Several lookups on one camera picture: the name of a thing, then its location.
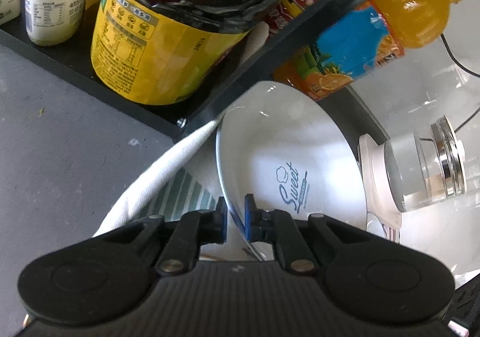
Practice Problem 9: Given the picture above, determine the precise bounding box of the white Sweet print deep plate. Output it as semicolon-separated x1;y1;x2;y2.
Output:
214;80;369;262

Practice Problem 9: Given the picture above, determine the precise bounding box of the patterned fringed table mat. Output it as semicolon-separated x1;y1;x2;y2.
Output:
95;122;223;235

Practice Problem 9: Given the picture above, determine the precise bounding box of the beige kettle base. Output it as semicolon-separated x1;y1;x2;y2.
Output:
358;134;402;244

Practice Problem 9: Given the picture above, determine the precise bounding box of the black metal spice rack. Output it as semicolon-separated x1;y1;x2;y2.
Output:
1;0;366;141

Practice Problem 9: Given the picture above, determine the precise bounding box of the large soy sauce bottle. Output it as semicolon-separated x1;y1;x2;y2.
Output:
90;0;279;106

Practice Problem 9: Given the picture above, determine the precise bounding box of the orange juice bottle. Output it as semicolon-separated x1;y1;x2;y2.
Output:
273;0;462;102

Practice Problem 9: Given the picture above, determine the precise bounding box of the glass kettle with beige handle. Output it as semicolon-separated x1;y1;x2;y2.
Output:
384;116;467;213

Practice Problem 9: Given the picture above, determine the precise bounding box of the black power cable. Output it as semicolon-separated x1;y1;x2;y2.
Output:
438;31;480;80
453;106;480;133

